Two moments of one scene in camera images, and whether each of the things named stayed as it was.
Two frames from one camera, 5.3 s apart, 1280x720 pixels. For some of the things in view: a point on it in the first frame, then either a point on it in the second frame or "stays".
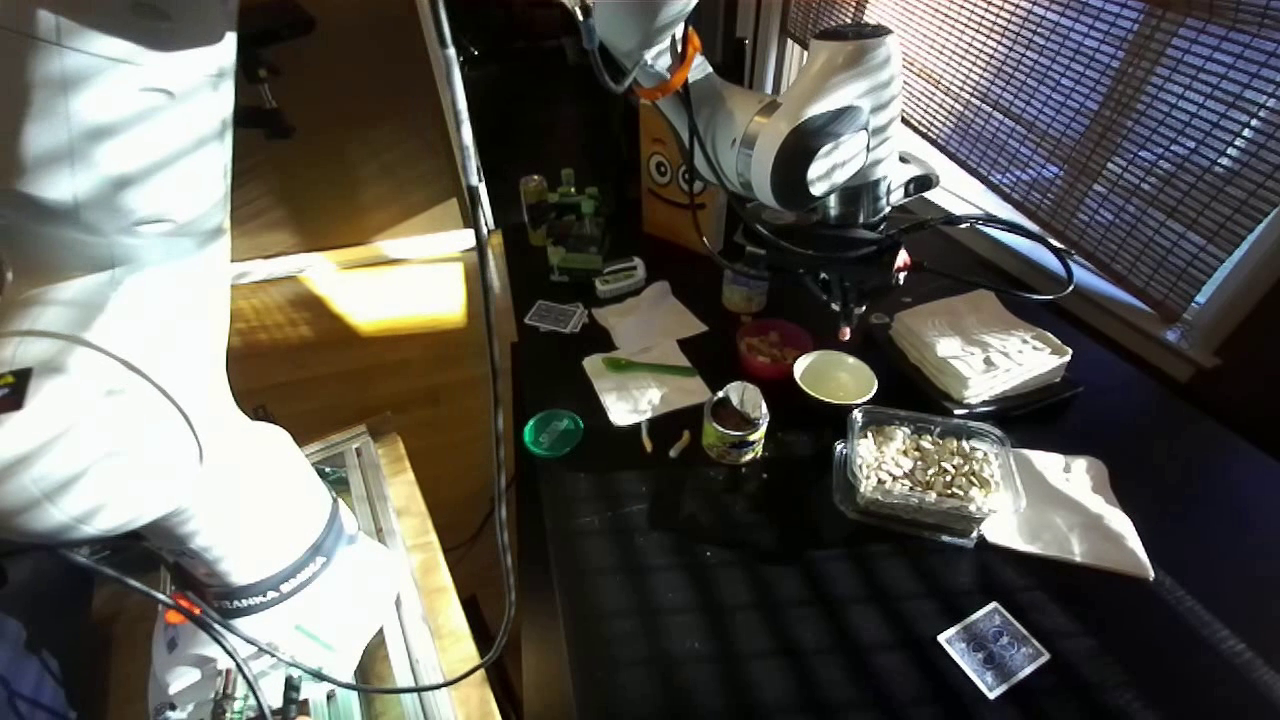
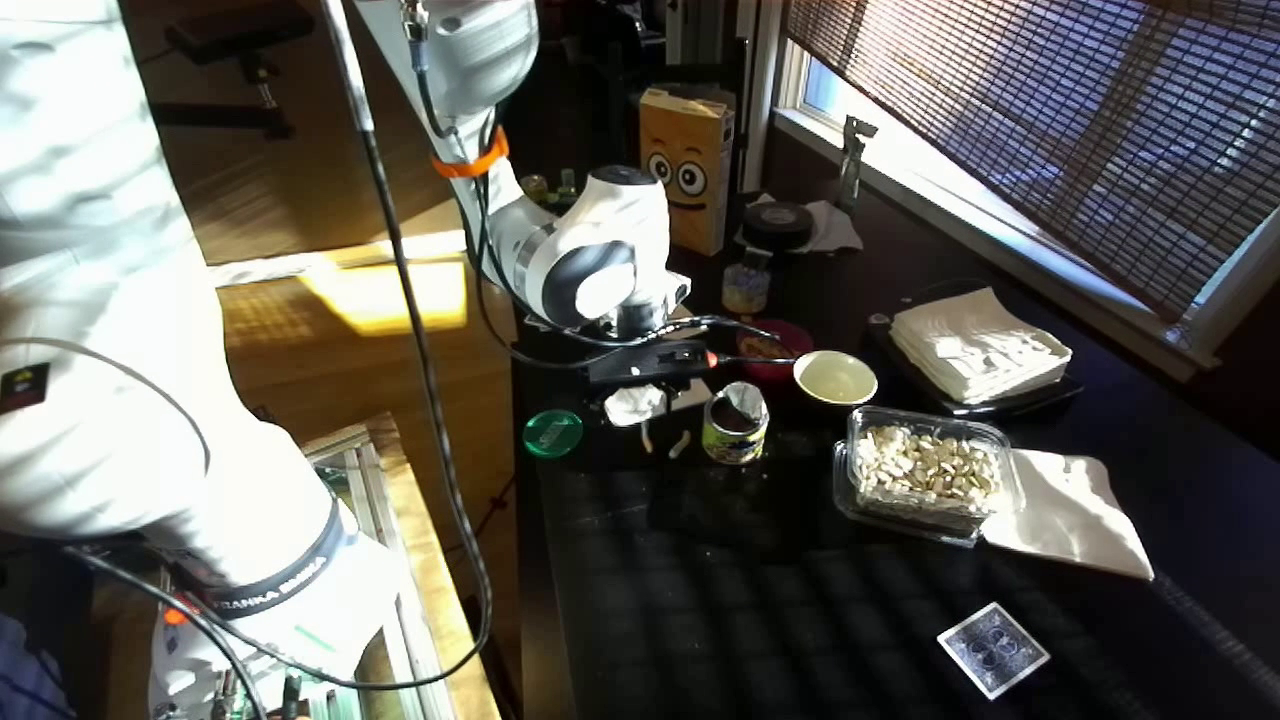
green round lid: (555, 434) stays
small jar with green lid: (738, 422) stays
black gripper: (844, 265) to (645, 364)
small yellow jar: (747, 289) stays
